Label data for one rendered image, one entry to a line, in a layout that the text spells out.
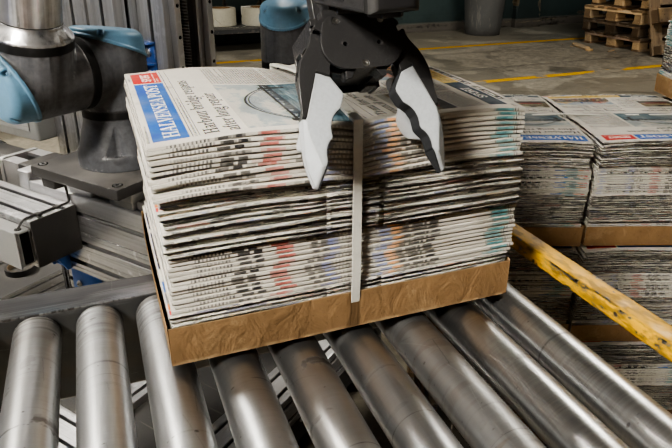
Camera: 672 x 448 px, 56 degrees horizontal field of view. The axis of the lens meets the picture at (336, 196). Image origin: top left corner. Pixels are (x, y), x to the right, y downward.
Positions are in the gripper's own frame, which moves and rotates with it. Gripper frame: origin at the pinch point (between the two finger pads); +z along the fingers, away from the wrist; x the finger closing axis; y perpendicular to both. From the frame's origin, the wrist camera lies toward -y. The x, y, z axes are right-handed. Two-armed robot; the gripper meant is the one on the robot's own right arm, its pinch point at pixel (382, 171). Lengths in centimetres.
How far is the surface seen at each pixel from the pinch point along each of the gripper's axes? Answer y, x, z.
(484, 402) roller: 4.8, -7.6, 21.3
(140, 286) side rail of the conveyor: 32.1, 19.5, 5.2
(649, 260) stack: 56, -79, 18
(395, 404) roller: 7.5, -0.2, 20.1
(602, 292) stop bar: 11.1, -28.3, 15.2
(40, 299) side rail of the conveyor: 33.1, 30.5, 4.7
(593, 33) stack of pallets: 520, -528, -201
